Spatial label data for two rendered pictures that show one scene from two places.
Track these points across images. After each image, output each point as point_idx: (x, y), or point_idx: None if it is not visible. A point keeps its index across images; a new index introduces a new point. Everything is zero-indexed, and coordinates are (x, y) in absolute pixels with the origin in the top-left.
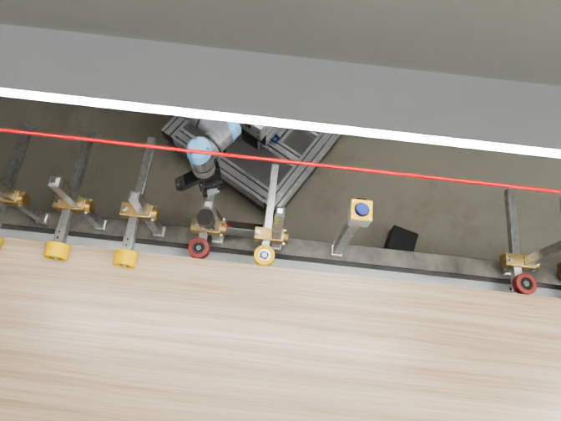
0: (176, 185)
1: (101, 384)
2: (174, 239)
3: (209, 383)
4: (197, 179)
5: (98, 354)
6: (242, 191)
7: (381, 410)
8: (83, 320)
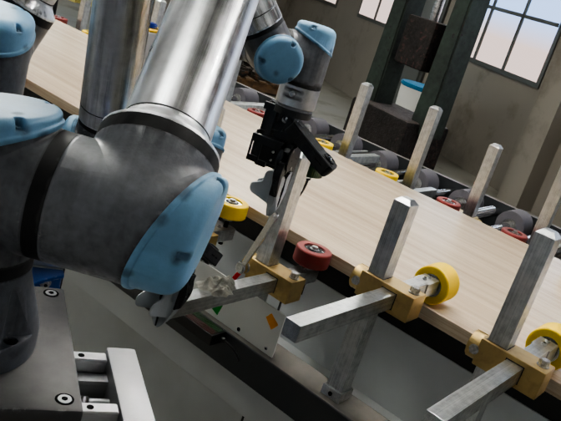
0: (335, 162)
1: (506, 271)
2: (315, 373)
3: (381, 212)
4: (305, 127)
5: (502, 282)
6: None
7: (233, 134)
8: None
